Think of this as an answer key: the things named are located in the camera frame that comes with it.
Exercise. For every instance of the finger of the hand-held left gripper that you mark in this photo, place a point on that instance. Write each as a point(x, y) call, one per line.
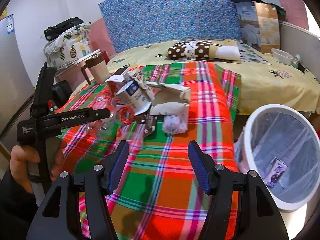
point(102, 113)

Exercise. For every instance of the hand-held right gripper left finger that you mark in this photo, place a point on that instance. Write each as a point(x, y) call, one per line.
point(118, 165)

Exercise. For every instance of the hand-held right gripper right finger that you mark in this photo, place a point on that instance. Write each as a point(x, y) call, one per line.
point(198, 167)

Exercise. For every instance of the clear plastic bottle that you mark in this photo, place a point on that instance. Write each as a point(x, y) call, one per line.
point(125, 113)

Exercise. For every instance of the blue white carton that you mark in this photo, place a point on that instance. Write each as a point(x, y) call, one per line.
point(135, 97)

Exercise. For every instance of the dark snack wrapper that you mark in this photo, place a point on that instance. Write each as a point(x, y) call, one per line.
point(150, 123)

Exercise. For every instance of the white tissue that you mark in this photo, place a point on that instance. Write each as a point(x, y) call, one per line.
point(175, 125)

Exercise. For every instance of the cream paper bag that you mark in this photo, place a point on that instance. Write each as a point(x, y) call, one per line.
point(172, 92)

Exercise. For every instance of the white trash bin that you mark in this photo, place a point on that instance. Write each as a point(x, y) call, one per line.
point(287, 206)

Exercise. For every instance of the person's left forearm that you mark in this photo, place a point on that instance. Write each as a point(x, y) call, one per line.
point(15, 210)

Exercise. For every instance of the person's left hand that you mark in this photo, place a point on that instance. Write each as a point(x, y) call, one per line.
point(23, 160)

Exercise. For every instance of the plaid cloth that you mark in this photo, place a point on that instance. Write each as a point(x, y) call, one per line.
point(162, 180)

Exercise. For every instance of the black object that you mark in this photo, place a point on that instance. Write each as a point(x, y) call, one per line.
point(60, 92)

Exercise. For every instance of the beige mug brown lid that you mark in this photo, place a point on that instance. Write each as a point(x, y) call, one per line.
point(100, 70)

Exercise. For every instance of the crumpled printed paper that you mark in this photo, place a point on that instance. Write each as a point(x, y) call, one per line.
point(135, 76)

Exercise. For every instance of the silver refrigerator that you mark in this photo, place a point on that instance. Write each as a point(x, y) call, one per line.
point(12, 67)

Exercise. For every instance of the pineapple print bedding bundle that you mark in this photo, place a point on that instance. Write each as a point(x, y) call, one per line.
point(70, 50)

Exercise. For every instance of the black bag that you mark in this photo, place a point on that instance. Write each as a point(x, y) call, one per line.
point(62, 27)

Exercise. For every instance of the yellow bedsheet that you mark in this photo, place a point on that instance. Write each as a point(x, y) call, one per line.
point(262, 87)

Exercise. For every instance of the brown polka dot pillow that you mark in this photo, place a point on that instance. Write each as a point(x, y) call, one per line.
point(185, 50)

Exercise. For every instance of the blue floral headboard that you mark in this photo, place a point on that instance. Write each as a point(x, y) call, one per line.
point(175, 12)

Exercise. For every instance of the patterned pillow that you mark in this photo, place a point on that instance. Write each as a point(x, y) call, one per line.
point(252, 55)

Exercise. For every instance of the white bowl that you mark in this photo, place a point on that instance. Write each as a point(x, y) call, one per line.
point(282, 56)

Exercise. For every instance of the black clip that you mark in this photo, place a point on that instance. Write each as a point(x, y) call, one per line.
point(303, 68)

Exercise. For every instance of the small green bottle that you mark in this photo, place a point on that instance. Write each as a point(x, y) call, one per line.
point(296, 61)

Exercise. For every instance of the quilt package box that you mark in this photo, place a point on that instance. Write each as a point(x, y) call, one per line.
point(250, 25)

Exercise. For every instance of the white panel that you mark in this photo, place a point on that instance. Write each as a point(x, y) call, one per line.
point(300, 42)

